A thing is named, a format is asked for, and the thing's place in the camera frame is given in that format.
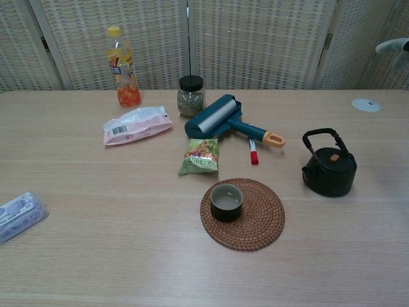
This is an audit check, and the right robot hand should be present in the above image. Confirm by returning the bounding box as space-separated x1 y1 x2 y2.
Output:
375 37 409 68

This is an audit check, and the black teapot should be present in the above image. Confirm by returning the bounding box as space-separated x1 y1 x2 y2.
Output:
301 128 358 198

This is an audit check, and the round woven rattan coaster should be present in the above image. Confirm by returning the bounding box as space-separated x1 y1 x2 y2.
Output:
200 178 286 252

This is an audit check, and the small metal cup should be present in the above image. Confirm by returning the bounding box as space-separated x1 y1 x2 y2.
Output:
210 184 243 223

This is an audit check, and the woven folding screen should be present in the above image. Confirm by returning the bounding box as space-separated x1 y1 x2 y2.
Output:
0 0 409 92

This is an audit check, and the red and white marker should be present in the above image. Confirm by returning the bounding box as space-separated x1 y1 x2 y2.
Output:
248 137 259 166

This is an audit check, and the teal lint roller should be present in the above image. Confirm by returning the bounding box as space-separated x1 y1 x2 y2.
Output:
184 93 286 148

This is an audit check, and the glass jar with black lid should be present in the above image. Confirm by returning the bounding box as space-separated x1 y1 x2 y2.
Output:
177 75 205 116

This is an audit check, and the green snack bag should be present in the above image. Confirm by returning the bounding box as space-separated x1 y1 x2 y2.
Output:
177 138 220 177

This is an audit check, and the pink and white packet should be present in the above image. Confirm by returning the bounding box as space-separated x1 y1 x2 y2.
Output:
102 106 174 146

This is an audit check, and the orange drink bottle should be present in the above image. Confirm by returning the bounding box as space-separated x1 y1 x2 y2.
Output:
107 26 142 108

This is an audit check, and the clear plastic tissue pack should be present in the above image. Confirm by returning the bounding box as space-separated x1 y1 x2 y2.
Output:
0 191 50 246

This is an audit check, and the grey cable grommet cap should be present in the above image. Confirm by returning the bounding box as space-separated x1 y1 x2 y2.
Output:
351 98 383 113

